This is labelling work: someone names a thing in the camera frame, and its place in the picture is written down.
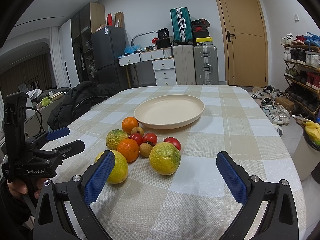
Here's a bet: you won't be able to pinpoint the large yellow citrus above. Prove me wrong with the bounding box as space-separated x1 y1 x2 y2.
107 150 129 184

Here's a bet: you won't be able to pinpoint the orange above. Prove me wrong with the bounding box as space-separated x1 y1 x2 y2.
117 138 139 163
121 116 139 134

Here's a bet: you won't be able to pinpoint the greenish bumpy citrus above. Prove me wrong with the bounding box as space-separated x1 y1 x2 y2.
106 129 129 150

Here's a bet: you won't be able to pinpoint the small brown fruit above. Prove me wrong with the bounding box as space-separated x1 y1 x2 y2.
131 126 144 137
139 142 153 158

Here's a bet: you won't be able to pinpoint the yellow-green bumpy citrus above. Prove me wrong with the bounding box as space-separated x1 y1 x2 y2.
149 142 181 176

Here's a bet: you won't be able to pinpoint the oblong red tomato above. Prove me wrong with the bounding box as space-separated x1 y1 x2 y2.
163 137 182 151

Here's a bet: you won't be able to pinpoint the person's left hand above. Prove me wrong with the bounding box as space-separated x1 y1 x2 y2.
7 178 48 199

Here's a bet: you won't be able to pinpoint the black jacket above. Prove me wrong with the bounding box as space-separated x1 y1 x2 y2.
47 81 120 130

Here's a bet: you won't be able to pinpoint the white trash bin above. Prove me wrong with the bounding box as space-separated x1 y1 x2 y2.
292 121 319 181

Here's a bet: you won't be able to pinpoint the dark refrigerator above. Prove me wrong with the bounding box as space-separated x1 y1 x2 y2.
91 26 129 90

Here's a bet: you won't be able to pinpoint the banana peels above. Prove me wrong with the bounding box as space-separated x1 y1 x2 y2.
303 121 320 151

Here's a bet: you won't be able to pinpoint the cream round plate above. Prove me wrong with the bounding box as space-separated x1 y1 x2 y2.
134 94 205 130

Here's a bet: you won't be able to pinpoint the tall dark cabinet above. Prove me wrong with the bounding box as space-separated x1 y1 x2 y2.
71 2 106 82

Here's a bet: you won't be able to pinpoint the white drawer desk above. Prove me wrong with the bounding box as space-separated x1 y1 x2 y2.
118 48 177 88

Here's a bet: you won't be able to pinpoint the beige suitcase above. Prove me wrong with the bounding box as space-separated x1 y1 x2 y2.
172 44 196 85

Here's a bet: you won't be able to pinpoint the silver suitcase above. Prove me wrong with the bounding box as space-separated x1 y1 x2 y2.
194 45 219 85

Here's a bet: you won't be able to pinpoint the teal suitcase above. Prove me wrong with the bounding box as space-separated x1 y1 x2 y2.
170 7 194 44

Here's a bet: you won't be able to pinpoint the stacked shoe boxes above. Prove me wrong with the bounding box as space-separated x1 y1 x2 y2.
191 18 213 46

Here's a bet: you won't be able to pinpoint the wooden shoe rack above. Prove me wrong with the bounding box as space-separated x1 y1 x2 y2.
281 32 319 122

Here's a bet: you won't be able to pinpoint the wooden door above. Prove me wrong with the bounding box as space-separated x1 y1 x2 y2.
216 0 268 87

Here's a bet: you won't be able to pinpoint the black cable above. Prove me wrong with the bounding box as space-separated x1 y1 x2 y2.
24 107 43 133

